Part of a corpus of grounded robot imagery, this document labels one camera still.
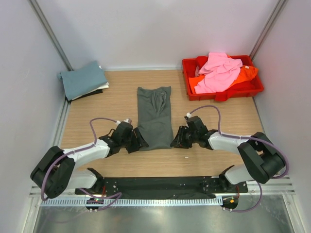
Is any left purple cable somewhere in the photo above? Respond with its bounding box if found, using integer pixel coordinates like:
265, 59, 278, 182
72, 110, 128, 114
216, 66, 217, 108
40, 117, 122, 211

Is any folded black t shirt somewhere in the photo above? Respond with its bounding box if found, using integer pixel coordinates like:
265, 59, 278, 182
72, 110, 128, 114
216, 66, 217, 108
77, 89, 103, 99

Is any grey t shirt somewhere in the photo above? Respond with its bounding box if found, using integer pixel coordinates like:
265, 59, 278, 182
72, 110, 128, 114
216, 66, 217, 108
137, 86, 173, 151

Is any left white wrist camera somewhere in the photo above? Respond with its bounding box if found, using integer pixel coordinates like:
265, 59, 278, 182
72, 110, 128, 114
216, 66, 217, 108
115, 118, 132, 125

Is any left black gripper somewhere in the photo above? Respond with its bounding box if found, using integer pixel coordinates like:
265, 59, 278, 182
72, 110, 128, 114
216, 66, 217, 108
121, 127, 148, 153

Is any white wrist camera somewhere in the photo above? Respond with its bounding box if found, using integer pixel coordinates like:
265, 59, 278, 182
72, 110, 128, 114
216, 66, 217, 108
115, 118, 132, 125
184, 112, 192, 119

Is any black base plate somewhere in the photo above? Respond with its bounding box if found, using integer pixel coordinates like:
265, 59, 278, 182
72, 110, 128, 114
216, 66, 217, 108
85, 176, 248, 209

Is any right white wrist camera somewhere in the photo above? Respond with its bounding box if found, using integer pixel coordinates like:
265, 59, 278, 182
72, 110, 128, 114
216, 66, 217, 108
184, 112, 192, 119

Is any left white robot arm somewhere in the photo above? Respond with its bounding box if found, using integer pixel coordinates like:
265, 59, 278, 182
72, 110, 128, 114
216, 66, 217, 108
30, 121, 149, 201

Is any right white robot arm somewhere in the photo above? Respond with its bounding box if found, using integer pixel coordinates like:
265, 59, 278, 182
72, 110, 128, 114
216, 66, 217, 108
171, 116, 287, 192

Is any red plastic bin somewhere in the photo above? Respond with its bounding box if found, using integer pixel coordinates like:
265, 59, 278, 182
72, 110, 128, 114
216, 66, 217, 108
182, 55, 264, 101

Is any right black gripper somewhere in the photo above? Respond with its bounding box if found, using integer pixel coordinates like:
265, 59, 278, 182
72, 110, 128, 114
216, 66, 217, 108
170, 126, 198, 149

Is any aluminium front rail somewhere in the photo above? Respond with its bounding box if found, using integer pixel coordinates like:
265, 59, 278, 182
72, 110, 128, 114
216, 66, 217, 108
28, 175, 296, 198

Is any slotted cable duct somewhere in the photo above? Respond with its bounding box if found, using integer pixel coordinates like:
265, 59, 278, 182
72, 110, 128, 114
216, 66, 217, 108
41, 197, 223, 207

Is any orange t shirt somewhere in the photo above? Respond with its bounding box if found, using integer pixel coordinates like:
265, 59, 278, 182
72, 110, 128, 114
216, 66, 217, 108
189, 52, 258, 94

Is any pink t shirt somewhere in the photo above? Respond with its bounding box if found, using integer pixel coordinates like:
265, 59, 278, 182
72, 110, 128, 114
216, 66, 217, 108
194, 52, 243, 94

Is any folded blue t shirt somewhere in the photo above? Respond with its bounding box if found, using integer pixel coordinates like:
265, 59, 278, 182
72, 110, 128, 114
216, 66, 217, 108
57, 61, 109, 100

